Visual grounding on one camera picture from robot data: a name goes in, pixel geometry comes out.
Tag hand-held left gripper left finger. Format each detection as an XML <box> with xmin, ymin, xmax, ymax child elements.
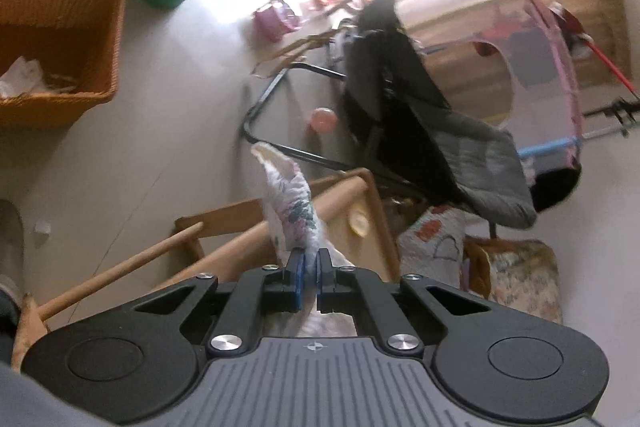
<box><xmin>130</xmin><ymin>247</ymin><xmax>307</xmax><ymax>355</ymax></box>

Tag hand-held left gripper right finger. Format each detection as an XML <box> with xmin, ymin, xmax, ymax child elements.
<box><xmin>317</xmin><ymin>247</ymin><xmax>493</xmax><ymax>355</ymax></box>

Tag white floral shirt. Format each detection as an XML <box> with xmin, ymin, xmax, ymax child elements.
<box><xmin>250</xmin><ymin>142</ymin><xmax>361</xmax><ymax>338</ymax></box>

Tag yellow round wrapper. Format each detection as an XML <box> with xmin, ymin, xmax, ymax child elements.
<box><xmin>350</xmin><ymin>207</ymin><xmax>368</xmax><ymax>238</ymax></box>

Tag pink ball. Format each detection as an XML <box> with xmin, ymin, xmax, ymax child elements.
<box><xmin>310</xmin><ymin>107</ymin><xmax>338</xmax><ymax>132</ymax></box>

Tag grey black folding recliner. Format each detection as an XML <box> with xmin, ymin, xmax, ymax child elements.
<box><xmin>242</xmin><ymin>0</ymin><xmax>538</xmax><ymax>230</ymax></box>

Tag black hanging garment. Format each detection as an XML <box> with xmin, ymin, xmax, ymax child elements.
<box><xmin>530</xmin><ymin>167</ymin><xmax>583</xmax><ymax>212</ymax></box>

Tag purple toy bucket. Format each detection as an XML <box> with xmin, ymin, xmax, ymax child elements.
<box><xmin>254</xmin><ymin>0</ymin><xmax>301</xmax><ymax>42</ymax></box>

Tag blue pole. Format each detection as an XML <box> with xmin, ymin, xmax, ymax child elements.
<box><xmin>517</xmin><ymin>137</ymin><xmax>583</xmax><ymax>160</ymax></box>

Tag pink mesh play tent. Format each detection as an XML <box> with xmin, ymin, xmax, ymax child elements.
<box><xmin>400</xmin><ymin>0</ymin><xmax>586</xmax><ymax>178</ymax></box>

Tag white paper scraps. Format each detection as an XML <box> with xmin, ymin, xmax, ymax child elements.
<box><xmin>0</xmin><ymin>57</ymin><xmax>51</xmax><ymax>100</ymax></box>

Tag red hanging toy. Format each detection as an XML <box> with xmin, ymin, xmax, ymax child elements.
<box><xmin>547</xmin><ymin>4</ymin><xmax>596</xmax><ymax>58</ymax></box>

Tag orange wicker basket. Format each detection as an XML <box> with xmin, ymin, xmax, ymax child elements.
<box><xmin>0</xmin><ymin>0</ymin><xmax>127</xmax><ymax>128</ymax></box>

